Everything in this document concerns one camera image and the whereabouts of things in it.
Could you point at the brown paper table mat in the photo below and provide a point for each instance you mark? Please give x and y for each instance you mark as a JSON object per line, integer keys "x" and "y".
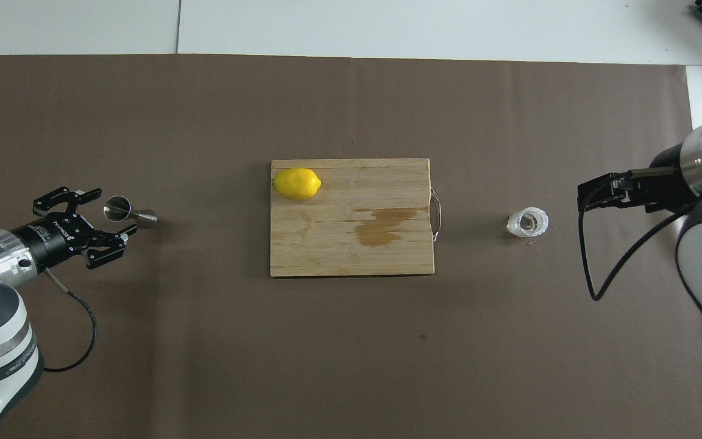
{"x": 265, "y": 341}

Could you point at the small clear glass cup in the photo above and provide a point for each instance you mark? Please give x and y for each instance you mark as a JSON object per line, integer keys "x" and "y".
{"x": 528, "y": 222}

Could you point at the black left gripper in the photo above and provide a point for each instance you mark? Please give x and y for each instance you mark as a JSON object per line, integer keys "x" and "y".
{"x": 55, "y": 238}

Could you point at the wooden cutting board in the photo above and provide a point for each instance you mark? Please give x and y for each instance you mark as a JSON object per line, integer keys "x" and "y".
{"x": 339, "y": 244}

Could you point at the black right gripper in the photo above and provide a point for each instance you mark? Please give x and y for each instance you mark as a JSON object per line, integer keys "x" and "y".
{"x": 671, "y": 189}

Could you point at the steel double jigger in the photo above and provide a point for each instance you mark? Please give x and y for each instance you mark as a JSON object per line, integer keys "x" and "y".
{"x": 131, "y": 213}

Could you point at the yellow lemon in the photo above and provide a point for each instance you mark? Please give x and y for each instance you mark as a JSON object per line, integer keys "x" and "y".
{"x": 297, "y": 183}

